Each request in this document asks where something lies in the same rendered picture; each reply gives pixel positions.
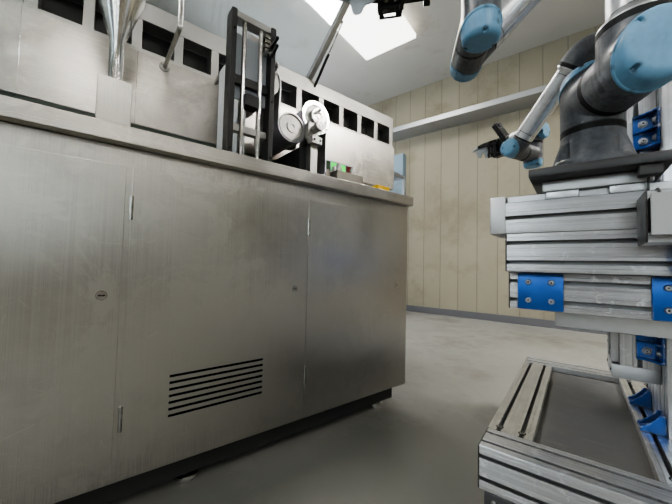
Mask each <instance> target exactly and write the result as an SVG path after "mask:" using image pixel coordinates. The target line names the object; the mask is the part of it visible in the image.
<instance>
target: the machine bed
mask: <svg viewBox="0 0 672 504"><path fill-rule="evenodd" d="M0 121H4V122H8V123H13V124H18V125H23V126H27V127H32V128H37V129H41V130H46V131H51V132H55V133H60V134H65V135H70V136H74V137H79V138H84V139H88V140H93V141H98V142H103V143H107V144H112V145H117V146H121V147H126V148H131V149H136V150H140V151H145V152H150V153H154V154H159V155H164V156H169V157H173V158H178V159H183V160H187V161H192V162H197V163H202V164H206V165H211V166H216V167H220V168H225V169H230V170H235V171H239V172H244V173H249V174H253V175H258V176H263V177H268V178H272V179H277V180H282V181H286V182H291V183H296V184H301V185H305V186H310V187H315V188H319V189H324V190H329V191H334V192H338V193H343V194H348V195H352V196H357V197H362V198H367V199H371V200H376V201H381V202H385V203H390V204H395V205H400V206H404V207H410V206H413V197H411V196H407V195H403V194H399V193H395V192H391V191H387V190H383V189H379V188H375V187H371V186H367V185H363V184H359V183H355V182H351V181H347V180H343V179H339V178H335V177H330V176H326V175H322V174H318V173H314V172H310V171H306V170H302V169H298V168H294V167H290V166H286V165H282V164H278V163H274V162H270V161H266V160H262V159H258V158H254V157H250V156H246V155H242V154H238V153H234V152H230V151H226V150H222V149H218V148H214V147H210V146H206V145H202V144H198V143H194V142H190V141H186V140H182V139H178V138H174V137H170V136H166V135H162V134H158V133H154V132H150V131H146V130H141V129H137V128H133V127H129V126H125V125H121V124H117V123H113V122H109V121H105V120H101V119H97V118H93V117H89V116H85V115H81V114H77V113H73V112H69V111H65V110H61V109H57V108H53V107H49V106H45V105H41V104H37V103H33V102H29V101H25V100H21V99H17V98H13V97H9V96H5V95H1V94H0Z"/></svg>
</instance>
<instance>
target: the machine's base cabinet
mask: <svg viewBox="0 0 672 504"><path fill-rule="evenodd" d="M407 217H408V207H404V206H400V205H395V204H390V203H385V202H381V201H376V200H371V199H367V198H362V197H357V196H352V195H348V194H343V193H338V192H334V191H329V190H324V189H319V188H315V187H310V186H305V185H301V184H296V183H291V182H286V181H282V180H277V179H272V178H268V177H263V176H258V175H253V174H249V173H244V172H239V171H235V170H230V169H225V168H220V167H216V166H211V165H206V164H202V163H197V162H192V161H187V160H183V159H178V158H173V157H169V156H164V155H159V154H154V153H150V152H145V151H140V150H136V149H131V148H126V147H121V146H117V145H112V144H107V143H103V142H98V141H93V140H88V139H84V138H79V137H74V136H70V135H65V134H60V133H55V132H51V131H46V130H41V129H37V128H32V127H27V126H23V125H18V124H13V123H8V122H4V121H0V504H106V503H108V502H111V501H114V500H116V499H119V498H122V497H124V496H127V495H130V494H133V493H135V492H138V491H141V490H143V489H146V488H149V487H151V486H154V485H157V484H160V483H162V482H165V481H168V480H170V479H173V478H174V480H175V481H176V482H178V483H186V482H189V481H191V480H193V479H194V478H195V477H196V476H197V474H198V469H200V468H203V467H205V466H208V465H211V464H213V463H216V462H219V461H221V460H224V459H227V458H230V457H232V456H235V455H238V454H240V453H243V452H246V451H248V450H251V449H254V448H257V447H259V446H262V445H265V444H267V443H270V442H273V441H275V440H278V439H281V438H283V437H286V436H289V435H292V434H294V433H297V432H300V431H302V430H305V429H308V428H310V427H313V426H316V425H318V424H321V423H324V422H327V421H329V420H332V419H335V418H337V417H340V416H343V415H345V414H348V413H351V412H354V411H356V410H359V409H362V408H364V407H367V406H370V407H372V408H380V407H381V406H382V402H381V401H383V400H386V399H389V398H391V397H392V388H393V387H396V386H399V385H402V384H404V383H405V355H406V286H407Z"/></svg>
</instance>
